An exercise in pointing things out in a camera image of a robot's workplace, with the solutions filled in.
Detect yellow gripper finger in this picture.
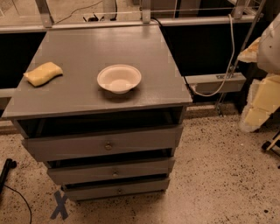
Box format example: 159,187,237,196
237,38,261,63
239,73,280,132

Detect grey drawer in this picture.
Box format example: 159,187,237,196
64,178,170,201
47,157,175,185
23,125,183,162

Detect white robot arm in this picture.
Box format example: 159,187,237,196
238,13,280,132

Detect grey top drawer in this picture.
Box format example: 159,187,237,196
23,125,183,162

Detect grey wooden drawer cabinet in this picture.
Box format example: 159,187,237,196
3,26,192,191

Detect grey bottom drawer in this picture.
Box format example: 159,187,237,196
64,178,170,201

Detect black caster wheel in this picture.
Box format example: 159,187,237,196
262,131,280,157

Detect white paper bowl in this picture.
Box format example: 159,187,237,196
97,65,142,95

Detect yellow sponge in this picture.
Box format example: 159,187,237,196
24,62,63,87

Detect black stand foot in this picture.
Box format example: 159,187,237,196
0,158,17,193

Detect grey metal rail frame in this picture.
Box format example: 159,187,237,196
0,0,266,34

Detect white cable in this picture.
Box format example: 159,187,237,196
189,13,236,98

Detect black cable on cabinet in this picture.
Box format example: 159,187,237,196
150,17,195,97

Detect black floor cable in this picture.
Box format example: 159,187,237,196
3,184,32,224

